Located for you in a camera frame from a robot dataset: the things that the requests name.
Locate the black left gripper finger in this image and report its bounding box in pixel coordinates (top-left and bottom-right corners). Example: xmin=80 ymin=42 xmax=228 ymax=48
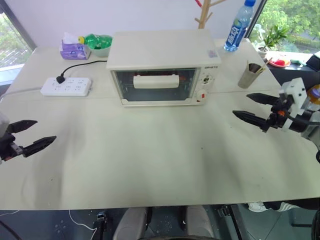
xmin=23 ymin=136 xmax=57 ymax=158
xmin=6 ymin=119 xmax=39 ymax=135

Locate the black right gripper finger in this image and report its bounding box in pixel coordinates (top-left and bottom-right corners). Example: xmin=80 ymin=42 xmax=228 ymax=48
xmin=245 ymin=92 xmax=280 ymax=107
xmin=232 ymin=110 xmax=271 ymax=133

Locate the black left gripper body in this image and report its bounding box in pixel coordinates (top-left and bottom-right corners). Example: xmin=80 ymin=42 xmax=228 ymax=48
xmin=0 ymin=131 xmax=26 ymax=161

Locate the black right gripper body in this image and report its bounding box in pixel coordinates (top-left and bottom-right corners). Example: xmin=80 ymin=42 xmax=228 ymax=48
xmin=265 ymin=95 xmax=293 ymax=131

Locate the white toaster oven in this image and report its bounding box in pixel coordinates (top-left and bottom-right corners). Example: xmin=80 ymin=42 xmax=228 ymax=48
xmin=106 ymin=29 xmax=223 ymax=108

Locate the metal cup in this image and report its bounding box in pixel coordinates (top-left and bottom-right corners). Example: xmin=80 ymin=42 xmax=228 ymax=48
xmin=237 ymin=63 xmax=261 ymax=89

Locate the wooden stick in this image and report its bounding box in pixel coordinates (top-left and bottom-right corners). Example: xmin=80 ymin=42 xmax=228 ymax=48
xmin=256 ymin=57 xmax=273 ymax=75

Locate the red and white dish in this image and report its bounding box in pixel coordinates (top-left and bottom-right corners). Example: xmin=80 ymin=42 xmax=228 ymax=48
xmin=266 ymin=57 xmax=292 ymax=69

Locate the orange bottle purple cap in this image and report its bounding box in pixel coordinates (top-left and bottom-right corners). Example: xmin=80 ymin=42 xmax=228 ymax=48
xmin=306 ymin=84 xmax=320 ymax=111

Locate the black box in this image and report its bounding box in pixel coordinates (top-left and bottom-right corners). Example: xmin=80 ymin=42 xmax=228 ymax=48
xmin=305 ymin=50 xmax=320 ymax=72

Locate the potted green plant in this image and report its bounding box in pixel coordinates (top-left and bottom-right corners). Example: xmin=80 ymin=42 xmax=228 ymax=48
xmin=254 ymin=23 xmax=291 ymax=60

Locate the white power strip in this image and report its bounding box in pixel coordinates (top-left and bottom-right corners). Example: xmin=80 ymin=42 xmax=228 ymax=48
xmin=40 ymin=77 xmax=93 ymax=98

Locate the blue label water bottle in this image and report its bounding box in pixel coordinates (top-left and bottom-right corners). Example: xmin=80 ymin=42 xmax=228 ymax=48
xmin=223 ymin=0 xmax=256 ymax=53

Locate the white shoe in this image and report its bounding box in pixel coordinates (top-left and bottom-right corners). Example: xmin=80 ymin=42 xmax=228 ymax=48
xmin=247 ymin=201 xmax=266 ymax=214

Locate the purple tissue box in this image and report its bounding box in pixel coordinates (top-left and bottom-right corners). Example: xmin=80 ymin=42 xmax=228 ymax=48
xmin=59 ymin=31 xmax=92 ymax=61

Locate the black striped shoe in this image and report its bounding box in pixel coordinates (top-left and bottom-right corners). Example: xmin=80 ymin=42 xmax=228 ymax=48
xmin=263 ymin=200 xmax=301 ymax=212

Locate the black floor stand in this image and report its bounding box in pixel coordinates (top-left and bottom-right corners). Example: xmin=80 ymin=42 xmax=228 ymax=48
xmin=93 ymin=211 xmax=109 ymax=240

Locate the wooden coat rack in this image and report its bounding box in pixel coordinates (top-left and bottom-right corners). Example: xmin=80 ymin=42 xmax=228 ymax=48
xmin=194 ymin=0 xmax=225 ymax=30

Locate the pale green bowl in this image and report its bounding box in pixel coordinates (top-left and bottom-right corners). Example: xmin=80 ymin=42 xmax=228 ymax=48
xmin=88 ymin=43 xmax=112 ymax=58

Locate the green plastic bottle yellow cap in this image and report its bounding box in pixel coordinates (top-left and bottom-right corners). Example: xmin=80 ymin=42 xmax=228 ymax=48
xmin=77 ymin=33 xmax=114 ymax=50

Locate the grey rounded leg shell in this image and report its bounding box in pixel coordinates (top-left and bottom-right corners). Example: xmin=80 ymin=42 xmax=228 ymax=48
xmin=111 ymin=206 xmax=154 ymax=240
xmin=176 ymin=204 xmax=216 ymax=240

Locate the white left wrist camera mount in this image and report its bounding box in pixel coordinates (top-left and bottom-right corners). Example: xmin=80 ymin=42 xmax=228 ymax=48
xmin=0 ymin=110 xmax=11 ymax=140

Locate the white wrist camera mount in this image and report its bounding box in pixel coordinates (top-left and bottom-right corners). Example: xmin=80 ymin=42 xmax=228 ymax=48
xmin=0 ymin=110 xmax=11 ymax=140
xmin=279 ymin=77 xmax=313 ymax=132

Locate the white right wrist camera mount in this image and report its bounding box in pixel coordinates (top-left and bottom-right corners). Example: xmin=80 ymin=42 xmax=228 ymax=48
xmin=279 ymin=77 xmax=313 ymax=132

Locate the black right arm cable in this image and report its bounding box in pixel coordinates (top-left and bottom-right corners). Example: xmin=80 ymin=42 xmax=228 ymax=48
xmin=287 ymin=116 xmax=320 ymax=161

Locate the white power strip cable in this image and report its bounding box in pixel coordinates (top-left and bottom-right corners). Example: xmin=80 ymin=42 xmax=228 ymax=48
xmin=0 ymin=85 xmax=44 ymax=101

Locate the black plug with cable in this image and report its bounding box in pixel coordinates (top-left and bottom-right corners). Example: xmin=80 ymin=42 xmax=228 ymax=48
xmin=56 ymin=59 xmax=109 ymax=85

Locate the thin white floor cable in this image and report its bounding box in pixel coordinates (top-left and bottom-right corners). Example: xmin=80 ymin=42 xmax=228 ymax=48
xmin=68 ymin=209 xmax=98 ymax=233

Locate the black table frame leg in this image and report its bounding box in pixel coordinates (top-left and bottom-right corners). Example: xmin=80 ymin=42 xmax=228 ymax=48
xmin=216 ymin=204 xmax=247 ymax=240

